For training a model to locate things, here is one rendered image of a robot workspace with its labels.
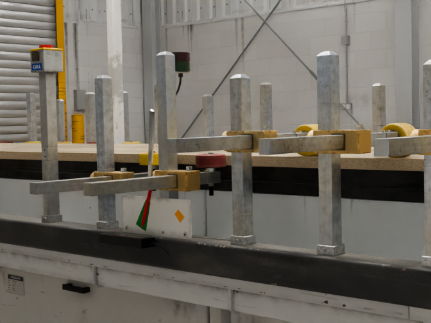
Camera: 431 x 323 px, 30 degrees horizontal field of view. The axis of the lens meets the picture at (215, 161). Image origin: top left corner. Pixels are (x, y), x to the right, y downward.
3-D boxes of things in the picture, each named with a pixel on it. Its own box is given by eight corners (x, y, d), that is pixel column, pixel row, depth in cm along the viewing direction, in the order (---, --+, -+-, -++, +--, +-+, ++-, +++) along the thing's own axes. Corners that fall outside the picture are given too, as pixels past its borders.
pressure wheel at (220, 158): (211, 197, 208) (211, 153, 208) (190, 195, 214) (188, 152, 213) (232, 195, 214) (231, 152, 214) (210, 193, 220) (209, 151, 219)
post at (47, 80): (50, 223, 240) (45, 72, 238) (40, 222, 243) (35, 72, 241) (62, 221, 243) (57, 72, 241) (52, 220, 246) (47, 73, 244)
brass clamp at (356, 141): (357, 154, 165) (356, 129, 165) (304, 153, 175) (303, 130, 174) (372, 152, 170) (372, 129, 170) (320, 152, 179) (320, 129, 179)
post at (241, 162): (244, 278, 190) (240, 74, 187) (233, 276, 192) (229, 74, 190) (254, 275, 192) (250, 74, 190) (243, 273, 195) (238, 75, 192)
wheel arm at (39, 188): (37, 198, 201) (36, 181, 201) (29, 197, 203) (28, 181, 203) (163, 184, 233) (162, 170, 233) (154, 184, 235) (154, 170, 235)
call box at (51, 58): (44, 74, 236) (43, 47, 235) (30, 75, 241) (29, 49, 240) (63, 74, 241) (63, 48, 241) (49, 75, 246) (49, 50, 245)
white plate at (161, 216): (190, 240, 200) (189, 200, 199) (121, 231, 217) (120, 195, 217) (192, 240, 200) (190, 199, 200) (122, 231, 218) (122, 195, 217)
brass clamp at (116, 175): (118, 191, 217) (118, 173, 216) (87, 189, 226) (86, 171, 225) (136, 190, 221) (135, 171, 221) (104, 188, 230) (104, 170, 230)
